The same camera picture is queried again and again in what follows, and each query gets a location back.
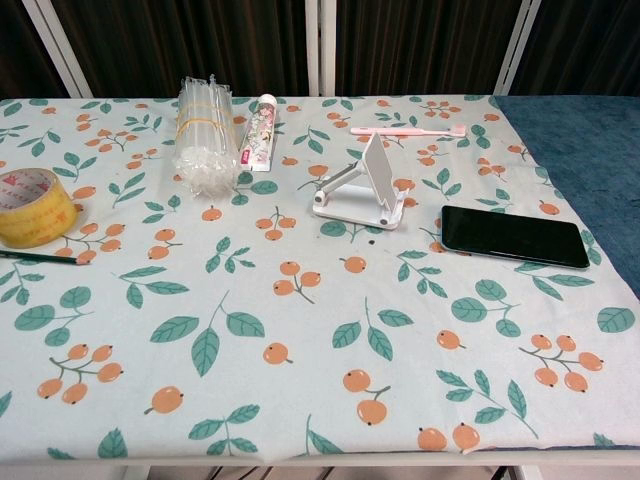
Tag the yellow packing tape roll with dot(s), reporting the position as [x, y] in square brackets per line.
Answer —
[35, 207]

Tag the blue cloth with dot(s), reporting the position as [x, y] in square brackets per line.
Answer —
[585, 140]

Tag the pink toothbrush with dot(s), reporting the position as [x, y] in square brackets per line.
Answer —
[405, 131]

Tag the white folding screen frame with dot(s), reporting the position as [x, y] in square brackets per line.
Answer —
[320, 45]

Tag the black smartphone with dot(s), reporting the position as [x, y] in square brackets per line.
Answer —
[515, 236]

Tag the bundle of clear straws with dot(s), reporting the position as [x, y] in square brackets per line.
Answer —
[206, 140]

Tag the fruit and leaf tablecloth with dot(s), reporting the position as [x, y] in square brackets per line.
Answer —
[280, 310]

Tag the floral toothpaste tube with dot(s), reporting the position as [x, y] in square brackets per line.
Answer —
[257, 137]

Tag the white folding phone stand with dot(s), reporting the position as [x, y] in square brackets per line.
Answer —
[365, 195]

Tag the green pencil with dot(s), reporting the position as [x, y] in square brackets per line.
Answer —
[40, 257]

